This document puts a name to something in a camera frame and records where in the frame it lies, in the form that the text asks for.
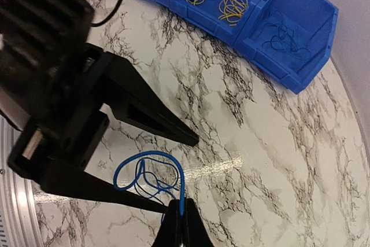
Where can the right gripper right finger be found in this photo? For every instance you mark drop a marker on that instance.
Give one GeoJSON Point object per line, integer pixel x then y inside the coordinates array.
{"type": "Point", "coordinates": [194, 231]}

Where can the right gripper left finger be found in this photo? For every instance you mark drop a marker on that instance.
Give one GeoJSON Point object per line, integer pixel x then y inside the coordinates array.
{"type": "Point", "coordinates": [170, 232]}

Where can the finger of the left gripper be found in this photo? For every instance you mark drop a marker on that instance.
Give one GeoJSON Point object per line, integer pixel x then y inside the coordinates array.
{"type": "Point", "coordinates": [131, 100]}
{"type": "Point", "coordinates": [62, 179]}

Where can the blue three-compartment plastic bin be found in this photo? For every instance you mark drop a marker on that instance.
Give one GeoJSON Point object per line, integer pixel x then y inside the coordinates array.
{"type": "Point", "coordinates": [290, 40]}

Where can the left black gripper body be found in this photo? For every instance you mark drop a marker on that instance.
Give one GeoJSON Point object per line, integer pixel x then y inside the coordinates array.
{"type": "Point", "coordinates": [69, 135]}

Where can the aluminium front rail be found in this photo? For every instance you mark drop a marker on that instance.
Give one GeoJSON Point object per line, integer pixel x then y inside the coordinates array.
{"type": "Point", "coordinates": [19, 223]}

